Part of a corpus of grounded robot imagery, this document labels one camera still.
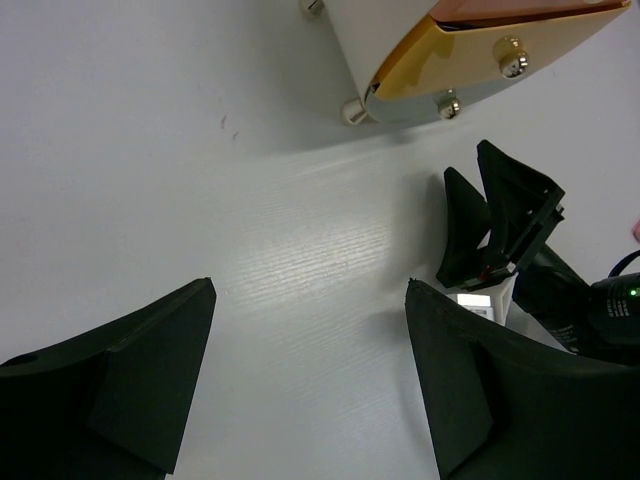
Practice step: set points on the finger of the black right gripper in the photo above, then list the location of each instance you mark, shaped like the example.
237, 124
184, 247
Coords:
524, 206
468, 222

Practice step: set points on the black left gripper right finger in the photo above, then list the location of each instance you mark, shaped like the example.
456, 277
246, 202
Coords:
502, 406

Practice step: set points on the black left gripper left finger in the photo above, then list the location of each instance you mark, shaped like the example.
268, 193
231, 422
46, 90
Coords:
111, 403

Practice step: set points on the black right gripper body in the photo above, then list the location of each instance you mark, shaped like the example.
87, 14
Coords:
548, 289

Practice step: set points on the pink correction tape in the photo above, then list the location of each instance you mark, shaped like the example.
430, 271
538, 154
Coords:
636, 231

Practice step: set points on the yellow drawer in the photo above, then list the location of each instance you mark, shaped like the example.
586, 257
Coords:
430, 59

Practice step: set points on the orange top drawer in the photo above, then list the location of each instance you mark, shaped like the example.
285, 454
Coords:
464, 11

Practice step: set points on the cream drawer cabinet shell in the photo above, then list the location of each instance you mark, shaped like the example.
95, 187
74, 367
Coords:
367, 33

